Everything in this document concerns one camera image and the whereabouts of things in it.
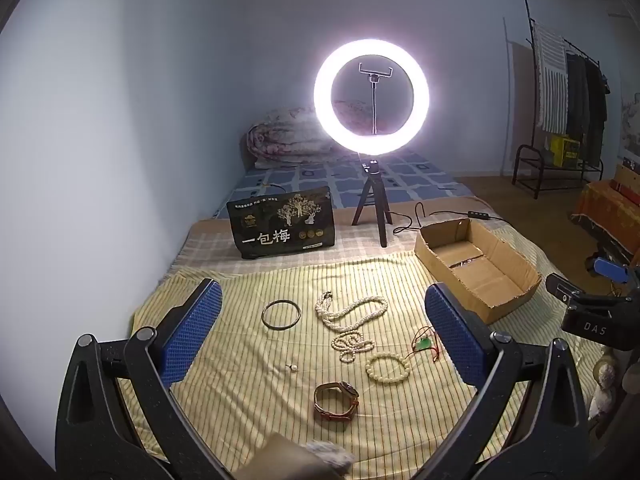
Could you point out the tan box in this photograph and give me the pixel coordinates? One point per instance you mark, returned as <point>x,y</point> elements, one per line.
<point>627,175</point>

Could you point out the white striped garment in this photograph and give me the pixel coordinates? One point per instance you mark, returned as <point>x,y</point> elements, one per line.
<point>550,75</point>

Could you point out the person's right hand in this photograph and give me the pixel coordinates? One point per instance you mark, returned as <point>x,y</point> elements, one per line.
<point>602,385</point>

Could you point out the furry tan cloth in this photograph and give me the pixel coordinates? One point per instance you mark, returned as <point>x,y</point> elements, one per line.
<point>295,457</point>

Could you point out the cardboard box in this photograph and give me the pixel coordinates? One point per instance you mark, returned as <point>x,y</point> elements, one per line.
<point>480,265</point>

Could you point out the folded floral quilt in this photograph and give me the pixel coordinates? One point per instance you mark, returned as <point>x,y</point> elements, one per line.
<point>280,135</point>

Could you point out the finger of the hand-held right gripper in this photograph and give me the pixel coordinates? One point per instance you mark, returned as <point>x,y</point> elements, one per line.
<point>611,268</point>
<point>590,294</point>

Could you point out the black clothes rack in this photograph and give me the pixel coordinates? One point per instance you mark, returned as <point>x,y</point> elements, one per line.
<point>527,160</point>

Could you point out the beige plaid blanket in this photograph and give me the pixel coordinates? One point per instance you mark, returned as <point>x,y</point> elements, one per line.
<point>210,245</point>

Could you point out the yellow striped sheet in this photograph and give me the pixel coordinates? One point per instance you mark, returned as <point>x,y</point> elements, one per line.
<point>240,385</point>

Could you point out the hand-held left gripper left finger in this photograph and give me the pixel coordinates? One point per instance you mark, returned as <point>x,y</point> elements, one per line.
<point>192,330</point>

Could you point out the orange cloth covered furniture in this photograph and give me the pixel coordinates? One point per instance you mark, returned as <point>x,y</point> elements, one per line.
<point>610,215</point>

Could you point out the black bangle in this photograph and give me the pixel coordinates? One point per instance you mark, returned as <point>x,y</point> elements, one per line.
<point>263,316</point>

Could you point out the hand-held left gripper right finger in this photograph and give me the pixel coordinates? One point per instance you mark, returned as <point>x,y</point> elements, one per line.
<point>452,327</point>

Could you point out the black tripod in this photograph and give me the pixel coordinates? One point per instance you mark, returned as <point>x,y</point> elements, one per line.
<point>371,195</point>

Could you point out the yellow box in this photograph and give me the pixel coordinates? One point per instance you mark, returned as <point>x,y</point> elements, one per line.
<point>565,150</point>

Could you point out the wall poster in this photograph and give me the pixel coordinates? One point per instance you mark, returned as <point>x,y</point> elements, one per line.
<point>631,120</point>

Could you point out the black phone holder clamp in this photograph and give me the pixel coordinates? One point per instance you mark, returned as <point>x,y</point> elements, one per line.
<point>372,77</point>

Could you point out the dark hanging garments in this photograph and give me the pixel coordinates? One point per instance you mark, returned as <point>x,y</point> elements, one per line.
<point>587,105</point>

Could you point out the blue patterned bed sheet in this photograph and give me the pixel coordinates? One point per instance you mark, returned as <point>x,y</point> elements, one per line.
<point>310,180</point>

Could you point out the black snack bag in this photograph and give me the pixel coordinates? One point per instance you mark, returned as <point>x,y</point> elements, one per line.
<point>280,225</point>

